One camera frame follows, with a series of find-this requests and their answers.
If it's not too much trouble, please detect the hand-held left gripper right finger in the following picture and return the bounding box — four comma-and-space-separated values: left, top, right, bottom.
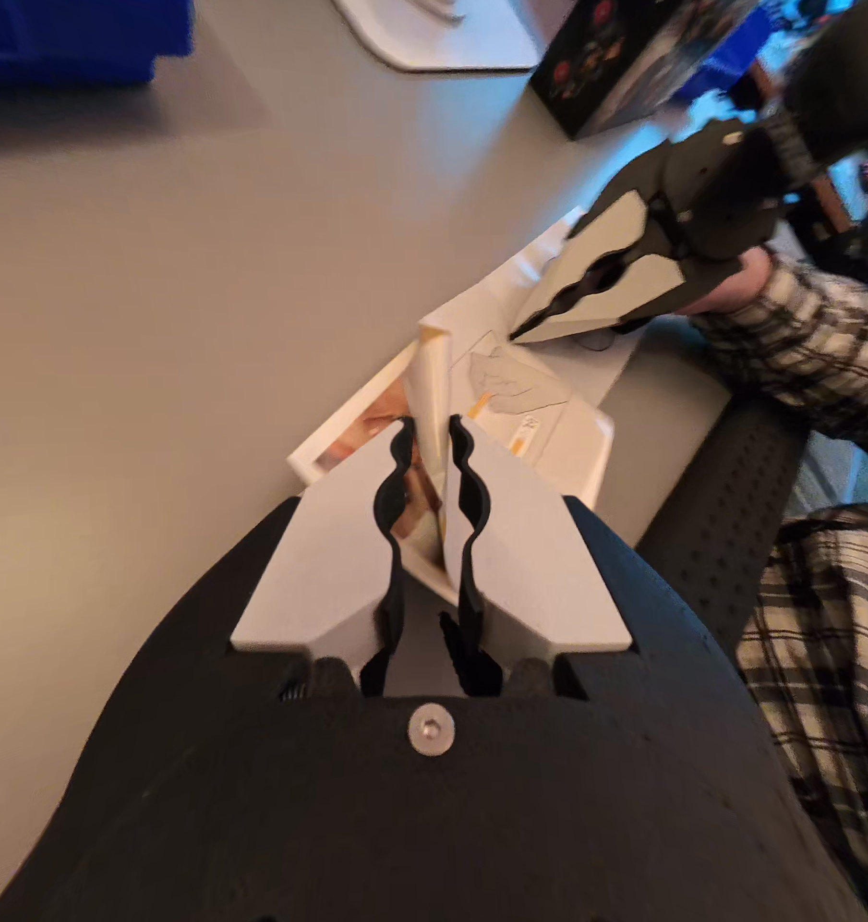
440, 414, 634, 697

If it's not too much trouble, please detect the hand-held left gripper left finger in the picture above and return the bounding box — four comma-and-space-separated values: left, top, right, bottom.
230, 415, 417, 697

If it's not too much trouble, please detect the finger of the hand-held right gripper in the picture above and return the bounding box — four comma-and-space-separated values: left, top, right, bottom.
508, 255, 688, 345
526, 190, 651, 318

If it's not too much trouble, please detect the toy truck instruction booklet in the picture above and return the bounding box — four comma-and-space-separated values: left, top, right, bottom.
288, 317, 616, 607

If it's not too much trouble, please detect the dark toy truck box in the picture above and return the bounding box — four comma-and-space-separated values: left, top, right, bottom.
529, 0, 762, 141

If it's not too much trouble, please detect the grey desk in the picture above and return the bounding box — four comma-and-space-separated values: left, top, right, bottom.
0, 0, 737, 901

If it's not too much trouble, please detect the person's right hand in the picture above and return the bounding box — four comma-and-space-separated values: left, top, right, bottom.
673, 245, 776, 319

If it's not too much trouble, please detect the white sign stand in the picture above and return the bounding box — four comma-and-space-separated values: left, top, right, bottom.
332, 0, 544, 74

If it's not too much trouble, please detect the person's plaid clothing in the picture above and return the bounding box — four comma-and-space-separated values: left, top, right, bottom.
736, 504, 868, 919

